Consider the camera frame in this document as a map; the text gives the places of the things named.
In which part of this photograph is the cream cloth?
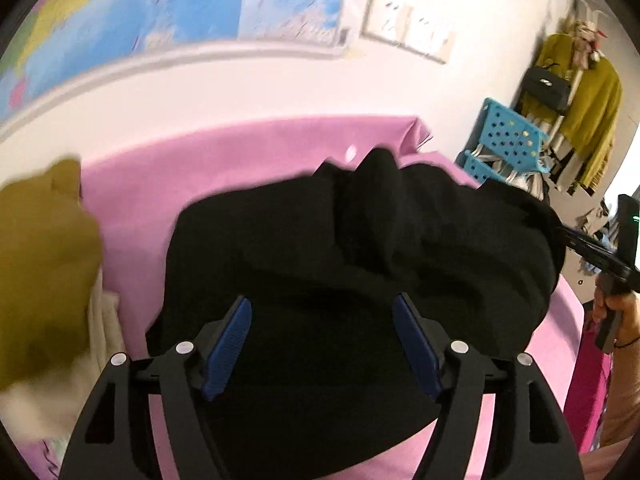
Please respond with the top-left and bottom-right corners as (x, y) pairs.
(0, 270), (126, 443)

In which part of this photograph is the striped cloth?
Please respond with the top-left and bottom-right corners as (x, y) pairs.
(472, 147), (523, 183)

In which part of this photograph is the pink bed sheet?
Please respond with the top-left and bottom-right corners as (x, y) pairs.
(30, 115), (586, 480)

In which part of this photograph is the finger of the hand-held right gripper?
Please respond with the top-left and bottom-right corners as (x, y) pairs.
(555, 225), (632, 282)

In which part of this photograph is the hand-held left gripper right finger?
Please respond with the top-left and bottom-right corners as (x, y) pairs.
(392, 292), (586, 480)

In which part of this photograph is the white wall socket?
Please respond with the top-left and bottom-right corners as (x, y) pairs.
(399, 5), (432, 55)
(427, 22), (456, 64)
(364, 0), (402, 43)

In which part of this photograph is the black handbag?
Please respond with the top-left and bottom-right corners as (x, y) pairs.
(522, 62), (572, 113)

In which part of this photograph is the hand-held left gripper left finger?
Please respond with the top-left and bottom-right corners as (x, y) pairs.
(59, 295), (253, 480)

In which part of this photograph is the person's right forearm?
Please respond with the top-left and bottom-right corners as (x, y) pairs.
(599, 340), (640, 448)

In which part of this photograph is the blue perforated plastic chair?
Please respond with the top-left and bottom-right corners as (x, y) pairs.
(456, 97), (551, 186)

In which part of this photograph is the mustard cloth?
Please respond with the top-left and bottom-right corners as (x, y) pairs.
(0, 158), (103, 391)

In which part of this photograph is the person's right hand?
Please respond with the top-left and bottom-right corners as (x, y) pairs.
(591, 286), (640, 350)

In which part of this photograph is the colourful wall map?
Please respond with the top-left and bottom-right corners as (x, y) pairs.
(0, 0), (358, 131)

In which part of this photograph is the black shirt with gold buttons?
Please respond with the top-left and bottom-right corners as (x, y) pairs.
(145, 147), (568, 480)

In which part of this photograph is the mustard hanging jacket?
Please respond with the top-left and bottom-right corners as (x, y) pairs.
(522, 32), (623, 193)

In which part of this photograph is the magenta cloth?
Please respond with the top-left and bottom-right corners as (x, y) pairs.
(565, 330), (613, 461)

